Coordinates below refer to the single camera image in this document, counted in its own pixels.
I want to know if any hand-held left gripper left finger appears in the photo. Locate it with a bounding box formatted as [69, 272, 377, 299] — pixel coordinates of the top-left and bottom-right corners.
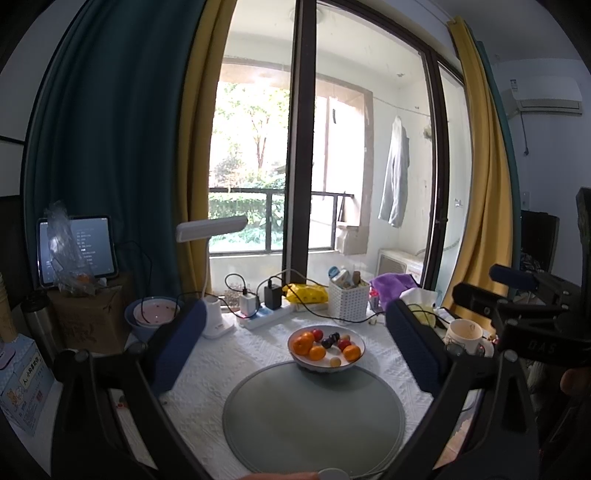
[52, 299, 208, 480]

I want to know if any white power strip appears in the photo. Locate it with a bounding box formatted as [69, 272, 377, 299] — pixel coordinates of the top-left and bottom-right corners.
[238, 305, 294, 329]

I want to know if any clear plastic bag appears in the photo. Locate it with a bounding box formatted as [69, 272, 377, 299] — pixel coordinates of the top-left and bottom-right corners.
[42, 200, 98, 296]

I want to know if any cartoon print mug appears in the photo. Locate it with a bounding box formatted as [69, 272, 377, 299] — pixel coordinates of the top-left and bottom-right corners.
[443, 318, 495, 357]

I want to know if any purple cloth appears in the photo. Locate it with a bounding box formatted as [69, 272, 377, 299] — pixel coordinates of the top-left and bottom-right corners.
[369, 272, 419, 301]

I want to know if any yellow curtain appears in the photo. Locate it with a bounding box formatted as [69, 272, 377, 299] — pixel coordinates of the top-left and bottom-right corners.
[445, 17, 520, 310]
[178, 0, 238, 296]

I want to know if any person's right hand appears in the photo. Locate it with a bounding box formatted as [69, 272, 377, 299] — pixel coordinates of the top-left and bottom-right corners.
[560, 369, 591, 398]

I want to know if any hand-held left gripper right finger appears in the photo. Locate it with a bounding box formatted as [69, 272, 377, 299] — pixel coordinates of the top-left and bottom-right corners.
[383, 299, 541, 480]

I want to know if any yellow tissue pack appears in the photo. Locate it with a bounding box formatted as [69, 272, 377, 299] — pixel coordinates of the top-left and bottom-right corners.
[399, 287, 444, 328]

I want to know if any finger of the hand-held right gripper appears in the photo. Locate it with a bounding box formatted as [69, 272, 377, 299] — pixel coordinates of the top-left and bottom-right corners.
[489, 264, 566, 301]
[452, 282, 561, 324]

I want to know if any hanging grey garment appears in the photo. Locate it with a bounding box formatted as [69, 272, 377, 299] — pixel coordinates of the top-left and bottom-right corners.
[378, 115, 411, 228]

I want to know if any yellow packet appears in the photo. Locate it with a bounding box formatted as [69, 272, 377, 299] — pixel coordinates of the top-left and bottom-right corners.
[283, 283, 329, 305]

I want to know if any narrow teal curtain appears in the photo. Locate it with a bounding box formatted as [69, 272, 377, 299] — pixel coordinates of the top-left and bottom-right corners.
[475, 41, 522, 296]

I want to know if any black panel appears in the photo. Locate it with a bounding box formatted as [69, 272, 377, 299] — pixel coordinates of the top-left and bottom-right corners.
[521, 210, 560, 273]

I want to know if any person's left hand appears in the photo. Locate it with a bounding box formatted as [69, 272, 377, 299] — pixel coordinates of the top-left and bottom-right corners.
[240, 471, 319, 480]

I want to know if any wide teal curtain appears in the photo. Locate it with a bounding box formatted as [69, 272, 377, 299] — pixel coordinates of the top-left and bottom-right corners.
[23, 0, 208, 301]

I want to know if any white plate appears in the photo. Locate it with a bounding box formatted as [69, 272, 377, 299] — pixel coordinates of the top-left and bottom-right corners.
[287, 324, 366, 374]

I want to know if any pink bowl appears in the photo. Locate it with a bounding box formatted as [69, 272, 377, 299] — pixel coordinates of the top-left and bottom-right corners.
[133, 300, 181, 326]

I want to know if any tablet screen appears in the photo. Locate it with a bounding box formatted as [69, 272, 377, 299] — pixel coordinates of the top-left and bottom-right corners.
[37, 215, 117, 288]

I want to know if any short black cable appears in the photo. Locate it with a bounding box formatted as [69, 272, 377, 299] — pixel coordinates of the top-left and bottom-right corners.
[225, 273, 250, 298]

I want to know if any blue tissue box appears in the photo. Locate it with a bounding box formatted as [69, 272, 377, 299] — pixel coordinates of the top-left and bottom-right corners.
[0, 335, 56, 437]

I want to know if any white plastic basket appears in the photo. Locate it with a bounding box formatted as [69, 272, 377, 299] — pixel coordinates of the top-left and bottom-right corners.
[328, 277, 371, 321]

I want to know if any white desk lamp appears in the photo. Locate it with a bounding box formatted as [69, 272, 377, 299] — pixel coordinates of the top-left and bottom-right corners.
[177, 215, 249, 340]

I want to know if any steel thermos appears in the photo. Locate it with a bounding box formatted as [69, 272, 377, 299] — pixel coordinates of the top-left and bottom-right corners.
[21, 293, 56, 356]

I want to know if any dark sliding door frame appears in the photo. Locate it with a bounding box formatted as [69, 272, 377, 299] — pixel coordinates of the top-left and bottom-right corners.
[281, 0, 458, 296]

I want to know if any wall air conditioner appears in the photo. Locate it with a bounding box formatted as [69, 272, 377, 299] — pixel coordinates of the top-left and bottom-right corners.
[501, 76, 583, 116]

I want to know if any blue bowl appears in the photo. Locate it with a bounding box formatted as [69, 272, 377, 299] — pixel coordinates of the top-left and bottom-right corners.
[124, 295, 183, 342]

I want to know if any grey round mat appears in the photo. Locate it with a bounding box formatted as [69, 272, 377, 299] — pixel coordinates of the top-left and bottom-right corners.
[222, 360, 407, 478]

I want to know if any white quilted tablecloth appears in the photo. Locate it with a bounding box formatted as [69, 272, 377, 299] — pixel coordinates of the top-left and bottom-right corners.
[111, 309, 490, 480]

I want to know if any cardboard box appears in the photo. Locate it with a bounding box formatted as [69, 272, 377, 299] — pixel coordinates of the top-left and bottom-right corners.
[46, 272, 134, 354]

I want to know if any balcony railing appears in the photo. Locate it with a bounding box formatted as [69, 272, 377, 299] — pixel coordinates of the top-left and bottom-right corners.
[209, 187, 356, 254]

